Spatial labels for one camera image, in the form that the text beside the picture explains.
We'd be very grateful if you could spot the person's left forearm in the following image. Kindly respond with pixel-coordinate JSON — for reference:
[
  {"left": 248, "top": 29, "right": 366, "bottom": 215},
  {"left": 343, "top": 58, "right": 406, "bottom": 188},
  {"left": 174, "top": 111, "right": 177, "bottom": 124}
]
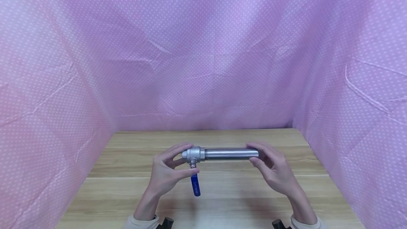
[{"left": 123, "top": 196, "right": 160, "bottom": 229}]

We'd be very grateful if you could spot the person's right forearm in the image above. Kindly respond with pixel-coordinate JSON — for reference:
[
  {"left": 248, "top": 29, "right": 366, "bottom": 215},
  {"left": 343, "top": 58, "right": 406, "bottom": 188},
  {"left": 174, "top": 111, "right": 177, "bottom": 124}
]
[{"left": 287, "top": 189, "right": 322, "bottom": 229}]

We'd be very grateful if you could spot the steel pipe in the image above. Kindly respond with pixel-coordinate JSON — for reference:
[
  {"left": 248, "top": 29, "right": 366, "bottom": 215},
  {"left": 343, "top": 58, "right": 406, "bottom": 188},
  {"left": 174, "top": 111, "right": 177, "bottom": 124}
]
[{"left": 204, "top": 147, "right": 259, "bottom": 161}]

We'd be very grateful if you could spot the steel ball valve blue handle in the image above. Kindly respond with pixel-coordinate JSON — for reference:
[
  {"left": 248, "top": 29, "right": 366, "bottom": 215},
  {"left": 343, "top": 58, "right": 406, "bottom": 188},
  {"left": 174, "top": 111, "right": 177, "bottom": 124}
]
[{"left": 182, "top": 146, "right": 206, "bottom": 197}]

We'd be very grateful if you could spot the person's left hand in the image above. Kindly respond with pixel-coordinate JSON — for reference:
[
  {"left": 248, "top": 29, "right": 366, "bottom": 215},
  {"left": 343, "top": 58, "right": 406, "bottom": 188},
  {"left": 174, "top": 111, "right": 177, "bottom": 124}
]
[{"left": 142, "top": 142, "right": 200, "bottom": 202}]

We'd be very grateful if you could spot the person's right hand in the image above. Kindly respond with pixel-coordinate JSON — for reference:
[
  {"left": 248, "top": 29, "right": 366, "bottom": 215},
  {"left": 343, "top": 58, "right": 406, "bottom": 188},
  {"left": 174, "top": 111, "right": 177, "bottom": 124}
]
[{"left": 246, "top": 142, "right": 303, "bottom": 198}]

